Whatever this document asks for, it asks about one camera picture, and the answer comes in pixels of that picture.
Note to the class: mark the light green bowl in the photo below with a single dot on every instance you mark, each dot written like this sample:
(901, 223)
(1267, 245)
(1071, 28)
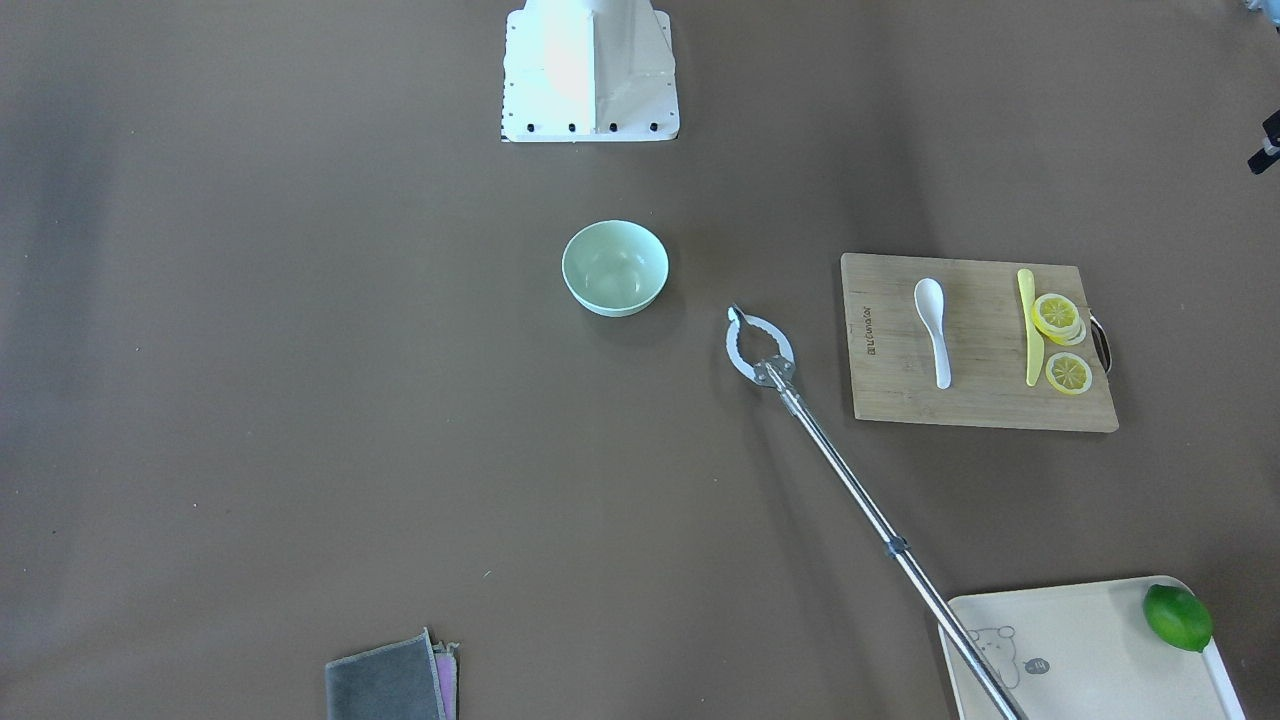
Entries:
(615, 268)

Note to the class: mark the white ceramic spoon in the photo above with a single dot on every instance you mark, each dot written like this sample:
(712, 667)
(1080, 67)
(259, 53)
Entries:
(929, 301)

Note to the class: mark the metal reacher grabber tool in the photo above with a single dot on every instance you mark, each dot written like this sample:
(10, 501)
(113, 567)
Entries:
(777, 372)

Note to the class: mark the bamboo cutting board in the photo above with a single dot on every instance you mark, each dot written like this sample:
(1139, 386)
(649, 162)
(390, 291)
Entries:
(891, 357)

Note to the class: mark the grey folded cloth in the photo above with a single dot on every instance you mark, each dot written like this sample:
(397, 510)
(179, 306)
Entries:
(413, 679)

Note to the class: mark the yellow plastic knife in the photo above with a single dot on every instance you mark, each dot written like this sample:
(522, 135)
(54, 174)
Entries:
(1035, 341)

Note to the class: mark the stacked lemon slices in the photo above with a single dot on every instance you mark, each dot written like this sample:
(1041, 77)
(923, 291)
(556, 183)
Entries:
(1058, 319)

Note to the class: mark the single lemon slice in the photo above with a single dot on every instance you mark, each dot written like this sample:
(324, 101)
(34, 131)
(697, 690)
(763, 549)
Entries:
(1069, 374)

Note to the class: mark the cream rabbit tray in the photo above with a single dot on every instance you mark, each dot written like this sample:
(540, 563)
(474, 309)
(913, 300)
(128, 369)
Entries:
(1085, 651)

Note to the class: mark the green lime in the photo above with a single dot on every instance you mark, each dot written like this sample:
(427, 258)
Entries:
(1178, 618)

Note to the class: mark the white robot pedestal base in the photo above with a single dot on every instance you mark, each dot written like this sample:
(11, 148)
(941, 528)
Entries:
(589, 72)

